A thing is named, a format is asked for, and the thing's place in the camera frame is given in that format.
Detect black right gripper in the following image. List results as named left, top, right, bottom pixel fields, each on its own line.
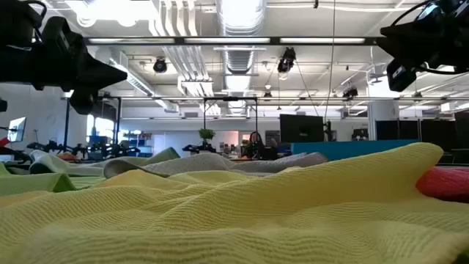
left=376, top=18, right=469, bottom=92

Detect black partition panels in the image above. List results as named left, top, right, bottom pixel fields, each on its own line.
left=375, top=111, right=469, bottom=152

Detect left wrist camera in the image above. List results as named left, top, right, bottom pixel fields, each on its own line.
left=40, top=16, right=84, bottom=56

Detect potted green plant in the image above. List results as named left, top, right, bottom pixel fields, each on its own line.
left=199, top=128, right=217, bottom=153

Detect yellow microfiber towel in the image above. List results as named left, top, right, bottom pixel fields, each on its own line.
left=0, top=142, right=469, bottom=264

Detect black overhead frame bar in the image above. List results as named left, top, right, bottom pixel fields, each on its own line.
left=83, top=35, right=384, bottom=47

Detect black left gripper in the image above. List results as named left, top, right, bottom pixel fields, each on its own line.
left=0, top=34, right=128, bottom=115

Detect grey waffle towel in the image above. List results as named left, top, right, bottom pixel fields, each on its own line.
left=103, top=152, right=330, bottom=180

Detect black gantry frame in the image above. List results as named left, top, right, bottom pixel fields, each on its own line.
left=202, top=96, right=259, bottom=147
left=62, top=95, right=122, bottom=152

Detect blue plastic bin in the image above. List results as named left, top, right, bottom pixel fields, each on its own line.
left=290, top=139, right=421, bottom=161

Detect large black monitor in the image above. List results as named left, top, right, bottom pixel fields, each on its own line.
left=279, top=114, right=325, bottom=144

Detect blue storage shelf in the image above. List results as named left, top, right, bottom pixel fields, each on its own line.
left=123, top=132, right=155, bottom=159

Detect white-screen monitor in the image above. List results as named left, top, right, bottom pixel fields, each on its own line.
left=7, top=117, right=28, bottom=143

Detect pale green microfiber towel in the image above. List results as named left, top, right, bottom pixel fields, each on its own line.
left=28, top=147, right=181, bottom=177

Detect pink microfiber towel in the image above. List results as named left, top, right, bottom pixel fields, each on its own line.
left=416, top=166, right=469, bottom=204

